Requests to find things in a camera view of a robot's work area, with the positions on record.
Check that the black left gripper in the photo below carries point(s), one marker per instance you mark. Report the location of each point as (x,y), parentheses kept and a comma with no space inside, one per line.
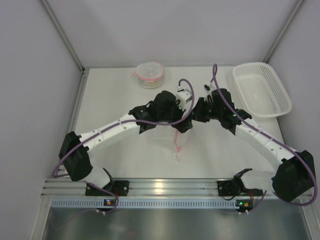
(182,122)

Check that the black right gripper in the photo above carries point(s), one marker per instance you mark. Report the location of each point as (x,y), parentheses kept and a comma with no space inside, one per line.
(200,113)

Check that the white mesh laundry bag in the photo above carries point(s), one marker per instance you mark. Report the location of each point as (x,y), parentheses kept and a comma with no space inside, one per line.
(169,138)
(150,75)

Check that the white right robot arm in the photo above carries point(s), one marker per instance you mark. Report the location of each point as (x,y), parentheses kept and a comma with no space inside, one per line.
(293,172)

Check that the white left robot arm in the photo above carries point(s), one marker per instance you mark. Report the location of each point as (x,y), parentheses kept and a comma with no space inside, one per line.
(77,150)

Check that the white plastic basket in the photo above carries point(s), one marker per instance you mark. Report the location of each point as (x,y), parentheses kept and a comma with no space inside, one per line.
(261,91)

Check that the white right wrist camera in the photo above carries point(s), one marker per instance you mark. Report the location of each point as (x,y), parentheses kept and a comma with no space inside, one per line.
(209,88)

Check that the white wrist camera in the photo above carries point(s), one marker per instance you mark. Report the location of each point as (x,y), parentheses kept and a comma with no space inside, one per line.
(209,88)
(183,97)

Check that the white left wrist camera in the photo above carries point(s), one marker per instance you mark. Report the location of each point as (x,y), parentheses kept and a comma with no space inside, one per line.
(183,97)

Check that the aluminium frame post left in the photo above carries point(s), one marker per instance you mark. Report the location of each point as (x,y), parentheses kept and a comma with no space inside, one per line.
(62,34)

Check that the aluminium frame post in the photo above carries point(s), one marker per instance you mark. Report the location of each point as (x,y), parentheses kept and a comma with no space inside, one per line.
(297,7)
(62,34)

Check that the white slotted cable duct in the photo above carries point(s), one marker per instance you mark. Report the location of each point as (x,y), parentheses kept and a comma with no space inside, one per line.
(150,203)

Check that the aluminium mounting rail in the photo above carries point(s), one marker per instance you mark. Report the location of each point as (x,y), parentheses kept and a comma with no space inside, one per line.
(140,187)

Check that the aluminium frame post right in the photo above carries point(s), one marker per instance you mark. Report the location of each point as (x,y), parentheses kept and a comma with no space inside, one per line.
(297,7)

